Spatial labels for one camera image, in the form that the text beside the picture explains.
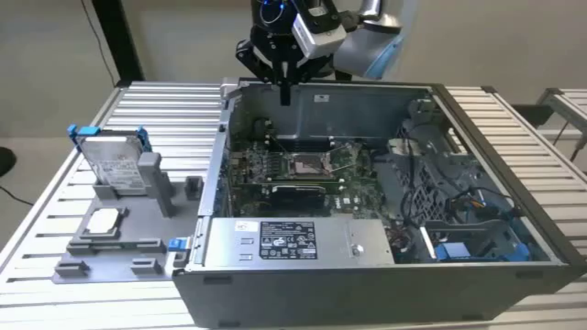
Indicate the grey parts rack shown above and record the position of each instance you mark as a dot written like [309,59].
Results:
[138,213]

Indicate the black block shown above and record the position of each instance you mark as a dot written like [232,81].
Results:
[534,115]

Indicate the locking lever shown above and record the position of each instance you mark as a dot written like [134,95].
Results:
[278,144]

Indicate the white case sticker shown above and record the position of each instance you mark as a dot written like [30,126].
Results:
[322,98]

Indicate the black RAM slot bank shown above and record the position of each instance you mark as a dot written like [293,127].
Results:
[257,179]
[312,144]

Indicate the silver CPU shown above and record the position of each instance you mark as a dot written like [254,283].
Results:
[105,221]

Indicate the black round base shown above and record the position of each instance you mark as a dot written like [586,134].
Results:
[7,161]

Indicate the metal drive cage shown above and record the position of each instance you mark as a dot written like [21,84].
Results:
[432,161]

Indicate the green motherboard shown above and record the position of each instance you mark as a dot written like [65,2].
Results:
[362,178]

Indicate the open grey PC case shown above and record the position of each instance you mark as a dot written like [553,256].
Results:
[321,295]

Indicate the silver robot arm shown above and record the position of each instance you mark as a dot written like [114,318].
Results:
[362,51]

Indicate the silver power supply unit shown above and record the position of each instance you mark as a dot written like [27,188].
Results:
[368,237]

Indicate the black graphics card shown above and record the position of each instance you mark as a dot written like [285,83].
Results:
[298,197]

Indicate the CPU socket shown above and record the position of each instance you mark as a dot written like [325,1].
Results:
[306,166]

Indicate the silver chipset heatsink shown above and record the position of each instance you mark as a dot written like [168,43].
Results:
[353,200]

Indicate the black upright post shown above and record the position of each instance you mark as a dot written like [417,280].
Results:
[117,41]

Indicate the aluminium frame side table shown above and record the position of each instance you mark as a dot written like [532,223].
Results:
[572,99]

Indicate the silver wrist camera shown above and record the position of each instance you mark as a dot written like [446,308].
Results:
[321,38]

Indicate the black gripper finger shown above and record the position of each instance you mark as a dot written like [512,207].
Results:
[254,60]
[305,72]

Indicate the blue case latch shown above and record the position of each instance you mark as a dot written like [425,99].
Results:
[176,244]

